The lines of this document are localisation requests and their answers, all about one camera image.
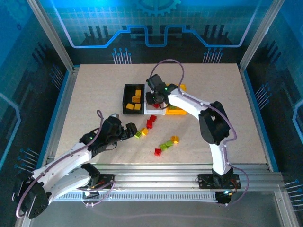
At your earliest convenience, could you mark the white plastic bin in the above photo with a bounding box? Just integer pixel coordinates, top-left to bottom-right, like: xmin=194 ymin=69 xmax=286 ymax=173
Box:
xmin=143 ymin=84 xmax=166 ymax=116

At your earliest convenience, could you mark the yellow plastic bin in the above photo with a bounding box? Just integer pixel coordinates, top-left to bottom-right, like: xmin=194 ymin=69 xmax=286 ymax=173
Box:
xmin=165 ymin=84 xmax=187 ymax=116

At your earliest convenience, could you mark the black plastic bin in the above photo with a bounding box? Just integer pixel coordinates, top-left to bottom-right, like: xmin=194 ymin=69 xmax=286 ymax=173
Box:
xmin=122 ymin=83 xmax=145 ymax=115

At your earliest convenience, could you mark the clear acrylic panel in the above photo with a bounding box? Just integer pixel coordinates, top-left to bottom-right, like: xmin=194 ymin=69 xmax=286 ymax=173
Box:
xmin=28 ymin=186 xmax=287 ymax=227

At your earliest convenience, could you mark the black controller box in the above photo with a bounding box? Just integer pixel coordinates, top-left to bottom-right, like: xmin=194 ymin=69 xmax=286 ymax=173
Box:
xmin=215 ymin=190 xmax=234 ymax=206

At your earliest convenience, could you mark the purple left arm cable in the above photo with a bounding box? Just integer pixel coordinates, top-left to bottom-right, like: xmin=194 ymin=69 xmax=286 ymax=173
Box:
xmin=15 ymin=109 xmax=116 ymax=218

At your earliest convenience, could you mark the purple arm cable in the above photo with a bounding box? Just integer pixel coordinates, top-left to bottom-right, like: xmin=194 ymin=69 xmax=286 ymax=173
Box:
xmin=151 ymin=59 xmax=250 ymax=206
xmin=15 ymin=109 xmax=116 ymax=218

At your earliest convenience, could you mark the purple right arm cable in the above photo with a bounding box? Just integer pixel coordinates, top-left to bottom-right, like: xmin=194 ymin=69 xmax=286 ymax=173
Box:
xmin=151 ymin=59 xmax=250 ymax=206

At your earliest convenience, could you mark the aluminium frame rail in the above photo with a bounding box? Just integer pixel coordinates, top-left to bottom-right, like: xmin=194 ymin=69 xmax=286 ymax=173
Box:
xmin=30 ymin=163 xmax=285 ymax=191

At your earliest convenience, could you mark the blue table side rail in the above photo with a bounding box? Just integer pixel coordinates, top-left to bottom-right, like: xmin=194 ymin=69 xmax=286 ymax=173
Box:
xmin=39 ymin=66 xmax=80 ymax=170
xmin=239 ymin=66 xmax=280 ymax=172

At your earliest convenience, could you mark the grey slotted cable duct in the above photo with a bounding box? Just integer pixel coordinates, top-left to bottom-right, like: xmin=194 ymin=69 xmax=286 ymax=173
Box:
xmin=54 ymin=191 xmax=218 ymax=202

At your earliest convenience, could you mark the aluminium frame post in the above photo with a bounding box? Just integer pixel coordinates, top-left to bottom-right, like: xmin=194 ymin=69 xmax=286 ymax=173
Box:
xmin=238 ymin=0 xmax=286 ymax=71
xmin=26 ymin=0 xmax=80 ymax=71

